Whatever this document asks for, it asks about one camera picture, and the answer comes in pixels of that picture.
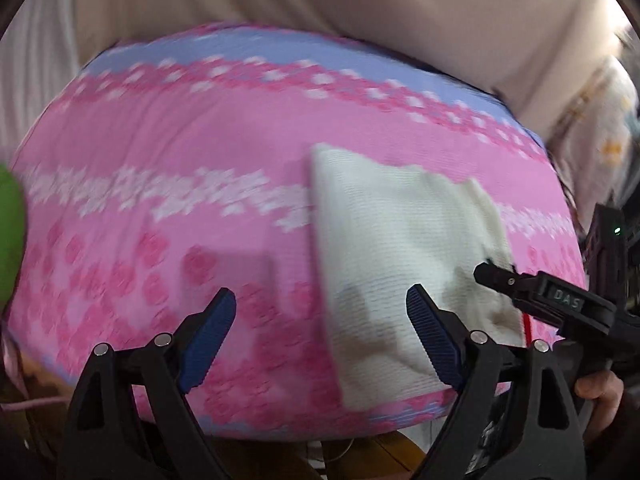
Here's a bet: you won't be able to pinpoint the beige curtain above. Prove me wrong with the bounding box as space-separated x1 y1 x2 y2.
75 0 620 131

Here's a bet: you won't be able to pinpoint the floral beige fabric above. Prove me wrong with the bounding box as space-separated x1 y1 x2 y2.
547 56 639 235

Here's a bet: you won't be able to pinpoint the white striped curtain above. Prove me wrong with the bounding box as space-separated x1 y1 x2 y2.
1 0 80 164

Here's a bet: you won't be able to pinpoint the white knit sweater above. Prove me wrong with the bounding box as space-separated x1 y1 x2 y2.
311 144 525 412

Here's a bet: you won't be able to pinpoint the person's right hand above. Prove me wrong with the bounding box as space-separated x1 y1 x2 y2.
574 370 624 443

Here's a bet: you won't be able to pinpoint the green storage bin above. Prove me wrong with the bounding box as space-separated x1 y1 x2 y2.
0 165 26 311

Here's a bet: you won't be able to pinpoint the pink floral bed sheet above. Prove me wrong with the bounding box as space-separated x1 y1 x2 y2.
6 24 585 440

